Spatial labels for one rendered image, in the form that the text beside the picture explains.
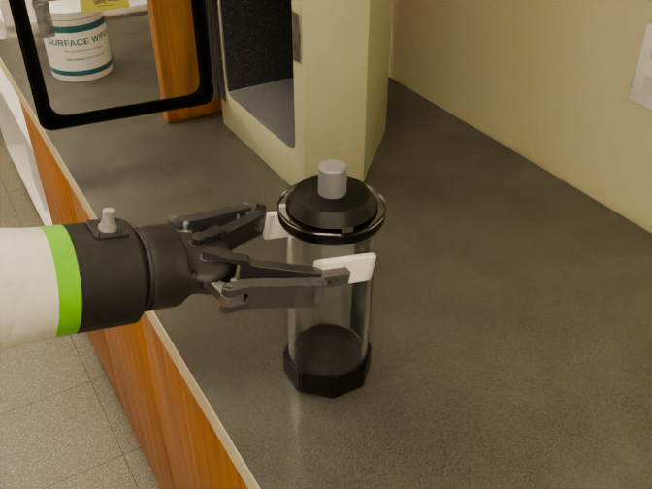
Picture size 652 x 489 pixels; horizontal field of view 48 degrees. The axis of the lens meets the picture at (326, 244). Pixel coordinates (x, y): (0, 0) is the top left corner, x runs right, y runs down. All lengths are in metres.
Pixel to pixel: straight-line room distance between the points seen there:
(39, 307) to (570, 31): 0.92
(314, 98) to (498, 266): 0.36
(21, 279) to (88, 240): 0.06
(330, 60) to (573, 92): 0.41
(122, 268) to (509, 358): 0.49
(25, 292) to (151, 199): 0.62
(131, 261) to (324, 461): 0.30
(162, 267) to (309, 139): 0.53
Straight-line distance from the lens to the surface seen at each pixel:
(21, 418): 2.22
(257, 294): 0.64
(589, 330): 0.97
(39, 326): 0.60
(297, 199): 0.70
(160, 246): 0.63
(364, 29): 1.09
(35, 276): 0.59
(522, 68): 1.33
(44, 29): 1.26
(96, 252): 0.61
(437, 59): 1.51
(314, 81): 1.07
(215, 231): 0.70
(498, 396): 0.86
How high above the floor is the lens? 1.55
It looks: 36 degrees down
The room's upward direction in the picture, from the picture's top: straight up
